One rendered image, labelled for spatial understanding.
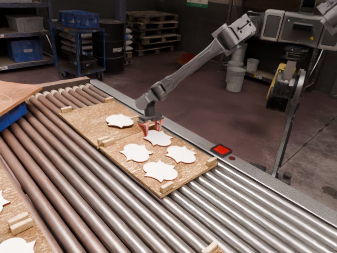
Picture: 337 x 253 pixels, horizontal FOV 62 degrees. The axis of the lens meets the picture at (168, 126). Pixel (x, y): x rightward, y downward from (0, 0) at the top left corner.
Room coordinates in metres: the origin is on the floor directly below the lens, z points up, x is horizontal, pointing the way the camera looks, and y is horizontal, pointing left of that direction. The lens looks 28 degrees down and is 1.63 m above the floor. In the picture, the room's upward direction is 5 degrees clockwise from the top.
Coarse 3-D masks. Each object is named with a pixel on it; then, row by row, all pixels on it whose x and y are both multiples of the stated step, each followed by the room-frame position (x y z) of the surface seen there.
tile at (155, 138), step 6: (150, 132) 1.21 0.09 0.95; (156, 132) 1.22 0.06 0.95; (162, 132) 1.23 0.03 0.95; (144, 138) 1.15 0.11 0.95; (150, 138) 1.16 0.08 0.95; (156, 138) 1.16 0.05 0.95; (162, 138) 1.17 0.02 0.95; (168, 138) 1.18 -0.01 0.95; (156, 144) 1.12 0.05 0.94; (162, 144) 1.12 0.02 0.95; (168, 144) 1.13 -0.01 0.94
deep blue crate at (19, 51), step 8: (8, 40) 4.73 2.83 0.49; (16, 40) 5.03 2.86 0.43; (24, 40) 4.76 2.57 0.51; (32, 40) 4.86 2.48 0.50; (40, 40) 4.95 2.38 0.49; (8, 48) 4.83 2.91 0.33; (16, 48) 4.67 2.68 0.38; (24, 48) 4.76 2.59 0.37; (32, 48) 4.85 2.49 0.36; (40, 48) 4.95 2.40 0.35; (8, 56) 4.87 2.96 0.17; (16, 56) 4.65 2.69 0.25; (24, 56) 4.74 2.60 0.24; (32, 56) 4.84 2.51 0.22; (40, 56) 4.92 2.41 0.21
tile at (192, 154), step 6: (168, 150) 1.07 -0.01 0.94; (174, 150) 1.08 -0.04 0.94; (180, 150) 1.08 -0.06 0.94; (186, 150) 1.09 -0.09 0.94; (168, 156) 1.03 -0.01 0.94; (174, 156) 1.03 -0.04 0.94; (180, 156) 1.03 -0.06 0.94; (186, 156) 1.04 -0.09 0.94; (192, 156) 1.04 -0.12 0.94; (180, 162) 1.00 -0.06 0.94; (186, 162) 0.99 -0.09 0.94; (192, 162) 1.00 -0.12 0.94
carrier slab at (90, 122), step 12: (84, 108) 1.44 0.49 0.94; (96, 108) 1.46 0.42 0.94; (108, 108) 1.47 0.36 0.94; (120, 108) 1.49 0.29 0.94; (72, 120) 1.28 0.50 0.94; (84, 120) 1.30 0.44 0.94; (96, 120) 1.31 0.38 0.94; (84, 132) 1.18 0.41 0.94; (96, 132) 1.19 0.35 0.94; (108, 132) 1.20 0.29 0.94; (120, 132) 1.21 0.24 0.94; (132, 132) 1.22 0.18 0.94; (96, 144) 1.08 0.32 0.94
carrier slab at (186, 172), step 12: (120, 144) 1.10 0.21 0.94; (144, 144) 1.12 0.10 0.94; (180, 144) 1.15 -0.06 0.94; (108, 156) 1.01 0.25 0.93; (120, 156) 1.00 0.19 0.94; (156, 156) 1.03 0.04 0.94; (204, 156) 1.06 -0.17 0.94; (132, 168) 0.93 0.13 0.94; (180, 168) 0.96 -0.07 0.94; (192, 168) 0.96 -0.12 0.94; (204, 168) 0.97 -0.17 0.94; (144, 180) 0.86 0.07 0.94; (156, 180) 0.86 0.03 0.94; (180, 180) 0.88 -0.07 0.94; (156, 192) 0.79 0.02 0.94; (168, 192) 0.81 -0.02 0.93
